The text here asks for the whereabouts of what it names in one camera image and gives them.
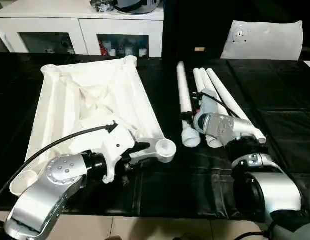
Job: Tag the white plastic table leg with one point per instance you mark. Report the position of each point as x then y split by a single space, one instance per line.
204 78
227 97
182 87
197 80

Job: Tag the white plastic table top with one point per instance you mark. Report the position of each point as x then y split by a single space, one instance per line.
94 82

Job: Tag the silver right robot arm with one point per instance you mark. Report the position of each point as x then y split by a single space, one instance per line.
277 185

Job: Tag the small yellow label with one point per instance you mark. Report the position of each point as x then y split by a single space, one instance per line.
199 49

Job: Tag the small white bottle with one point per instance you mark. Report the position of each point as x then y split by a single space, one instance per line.
142 52
112 52

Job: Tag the black work mat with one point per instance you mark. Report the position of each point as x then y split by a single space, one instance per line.
269 87

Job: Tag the black cabinet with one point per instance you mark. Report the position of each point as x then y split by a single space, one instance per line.
189 25

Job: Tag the white chair back panel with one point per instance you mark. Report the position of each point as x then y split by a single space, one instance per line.
264 42

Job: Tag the red packet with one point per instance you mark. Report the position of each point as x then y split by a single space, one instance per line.
103 48

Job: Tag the grey and black helmet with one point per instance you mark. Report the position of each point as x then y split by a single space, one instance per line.
137 6

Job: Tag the white cabinet with glass doors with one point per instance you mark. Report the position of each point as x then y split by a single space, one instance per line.
82 25

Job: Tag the black tangled clutter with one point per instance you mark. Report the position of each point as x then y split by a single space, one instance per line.
102 5

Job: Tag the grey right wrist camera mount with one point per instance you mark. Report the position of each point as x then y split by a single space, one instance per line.
217 125

